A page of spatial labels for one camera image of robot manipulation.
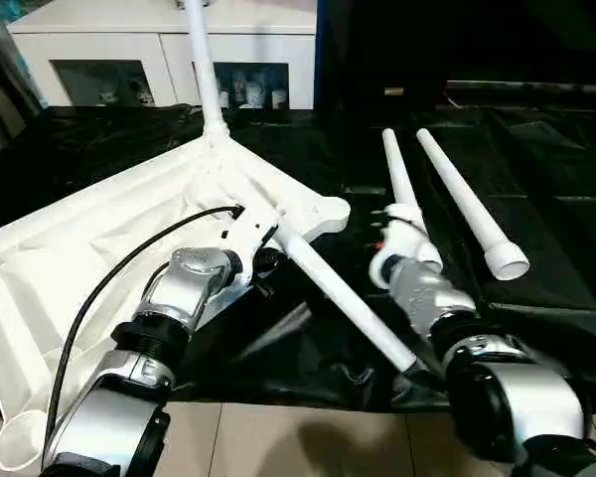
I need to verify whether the black work mat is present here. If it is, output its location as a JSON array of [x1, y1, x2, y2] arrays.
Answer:
[[0, 99, 596, 413]]

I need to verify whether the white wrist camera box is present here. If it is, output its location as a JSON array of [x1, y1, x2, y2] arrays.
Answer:
[[368, 204, 430, 291], [219, 204, 283, 299]]

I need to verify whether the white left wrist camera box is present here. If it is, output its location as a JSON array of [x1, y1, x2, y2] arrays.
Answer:
[[219, 204, 283, 299]]

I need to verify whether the white plastic table top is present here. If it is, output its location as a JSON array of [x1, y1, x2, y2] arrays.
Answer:
[[0, 129, 352, 472]]

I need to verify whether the white plastic table leg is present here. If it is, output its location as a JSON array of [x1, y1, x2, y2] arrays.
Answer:
[[416, 128, 530, 282], [381, 128, 444, 275], [268, 221, 420, 375], [184, 0, 231, 148]]

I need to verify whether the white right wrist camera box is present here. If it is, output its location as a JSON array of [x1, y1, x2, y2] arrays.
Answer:
[[368, 204, 430, 291]]

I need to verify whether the white sideboard with glass doors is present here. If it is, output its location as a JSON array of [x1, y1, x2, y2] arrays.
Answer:
[[8, 0, 321, 112]]

